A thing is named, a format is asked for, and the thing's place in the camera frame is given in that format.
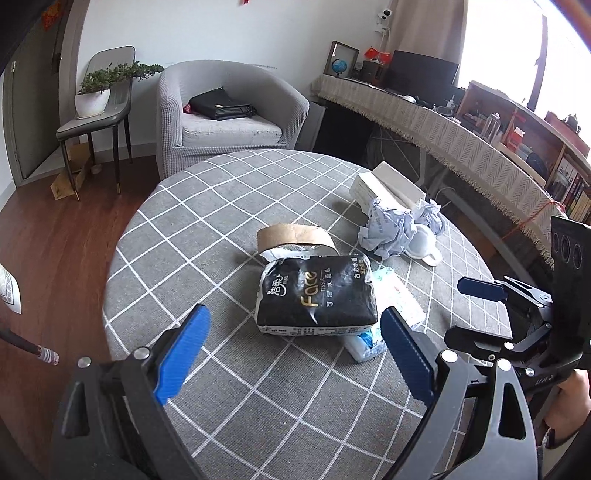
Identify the brown cardboard box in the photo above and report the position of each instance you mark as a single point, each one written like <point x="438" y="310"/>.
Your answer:
<point x="62" y="184"/>

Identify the white plastic cup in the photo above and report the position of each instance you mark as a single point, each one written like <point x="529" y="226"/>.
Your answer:
<point x="420" y="245"/>

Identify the brown wooden box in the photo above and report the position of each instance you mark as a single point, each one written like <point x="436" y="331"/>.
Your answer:
<point x="369" y="71"/>

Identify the grey checked tablecloth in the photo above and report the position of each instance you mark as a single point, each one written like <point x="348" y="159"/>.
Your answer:
<point x="207" y="230"/>

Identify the grey armchair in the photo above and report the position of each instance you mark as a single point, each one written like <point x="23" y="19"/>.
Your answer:
<point x="240" y="134"/>

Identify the grey door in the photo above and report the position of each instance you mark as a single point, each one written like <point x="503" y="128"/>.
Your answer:
<point x="37" y="115"/>

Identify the dark wooden picture frame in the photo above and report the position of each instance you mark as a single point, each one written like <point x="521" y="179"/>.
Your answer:
<point x="355" y="57"/>

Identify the red door decoration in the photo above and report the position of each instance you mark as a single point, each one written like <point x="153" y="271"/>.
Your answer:
<point x="49" y="19"/>

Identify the beige curtain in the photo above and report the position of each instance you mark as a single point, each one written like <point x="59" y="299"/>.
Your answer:
<point x="429" y="27"/>

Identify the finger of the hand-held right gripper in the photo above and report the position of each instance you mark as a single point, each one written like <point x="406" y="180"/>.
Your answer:
<point x="475" y="339"/>
<point x="480" y="288"/>

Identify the person's right hand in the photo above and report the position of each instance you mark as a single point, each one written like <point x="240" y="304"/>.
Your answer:
<point x="575" y="401"/>

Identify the potted green plant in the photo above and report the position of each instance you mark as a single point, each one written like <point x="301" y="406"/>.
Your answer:
<point x="92" y="104"/>

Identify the black monitor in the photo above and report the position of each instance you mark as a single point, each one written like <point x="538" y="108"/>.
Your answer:
<point x="420" y="69"/>

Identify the small red flags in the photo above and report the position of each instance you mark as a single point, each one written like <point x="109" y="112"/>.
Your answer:
<point x="378" y="54"/>

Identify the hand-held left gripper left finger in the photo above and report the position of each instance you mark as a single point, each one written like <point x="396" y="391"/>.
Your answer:
<point x="182" y="350"/>

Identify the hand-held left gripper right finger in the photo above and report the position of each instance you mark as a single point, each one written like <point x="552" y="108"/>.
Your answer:
<point x="406" y="355"/>

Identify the small blue globe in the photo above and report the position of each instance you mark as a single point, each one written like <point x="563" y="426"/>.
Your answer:
<point x="338" y="67"/>

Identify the black handbag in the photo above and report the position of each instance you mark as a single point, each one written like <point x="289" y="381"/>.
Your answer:
<point x="217" y="104"/>

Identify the dark table leg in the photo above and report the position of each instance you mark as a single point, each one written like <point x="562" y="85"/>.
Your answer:
<point x="23" y="345"/>

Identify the grey dining chair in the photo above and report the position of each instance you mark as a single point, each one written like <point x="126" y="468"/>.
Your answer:
<point x="117" y="60"/>

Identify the white blue wipes packet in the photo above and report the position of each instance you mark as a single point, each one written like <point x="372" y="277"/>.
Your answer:
<point x="399" y="300"/>

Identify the white cardboard box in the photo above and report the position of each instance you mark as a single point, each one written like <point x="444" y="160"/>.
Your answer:
<point x="392" y="182"/>

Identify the grey paper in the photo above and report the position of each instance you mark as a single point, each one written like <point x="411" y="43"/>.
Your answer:
<point x="388" y="230"/>

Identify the white security camera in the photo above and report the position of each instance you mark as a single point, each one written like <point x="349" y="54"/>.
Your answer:
<point x="384" y="14"/>

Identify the beige fringed desk cloth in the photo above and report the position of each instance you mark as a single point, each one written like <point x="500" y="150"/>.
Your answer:
<point x="461" y="138"/>

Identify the black tissue packet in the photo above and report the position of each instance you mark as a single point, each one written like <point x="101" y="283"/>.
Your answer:
<point x="318" y="295"/>

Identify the wooden bookshelf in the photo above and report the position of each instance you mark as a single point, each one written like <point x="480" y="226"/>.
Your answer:
<point x="508" y="110"/>

